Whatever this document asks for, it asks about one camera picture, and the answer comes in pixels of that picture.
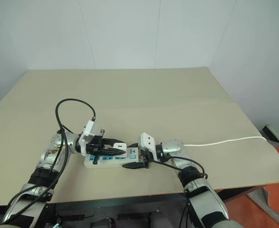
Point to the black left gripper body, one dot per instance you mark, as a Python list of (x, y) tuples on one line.
[(96, 145)]

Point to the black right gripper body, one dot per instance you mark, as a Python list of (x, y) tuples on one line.
[(146, 160)]

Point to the white charger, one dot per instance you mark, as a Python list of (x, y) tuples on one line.
[(120, 145)]

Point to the white power strip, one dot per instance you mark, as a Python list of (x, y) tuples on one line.
[(110, 164)]

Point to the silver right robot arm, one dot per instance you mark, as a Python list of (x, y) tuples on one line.
[(196, 187)]

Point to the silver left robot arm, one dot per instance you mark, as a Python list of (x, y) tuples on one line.
[(50, 153)]

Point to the dark rounded shape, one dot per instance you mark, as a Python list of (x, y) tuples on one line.
[(159, 219), (107, 223)]

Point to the grey sheet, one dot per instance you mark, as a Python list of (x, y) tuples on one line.
[(272, 209)]

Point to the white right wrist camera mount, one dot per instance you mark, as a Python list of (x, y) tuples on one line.
[(147, 141)]

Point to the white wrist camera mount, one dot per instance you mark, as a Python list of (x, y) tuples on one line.
[(147, 141), (89, 133)]

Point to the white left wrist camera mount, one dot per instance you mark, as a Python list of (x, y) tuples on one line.
[(89, 133)]

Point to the black table frame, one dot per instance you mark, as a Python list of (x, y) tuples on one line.
[(129, 199)]

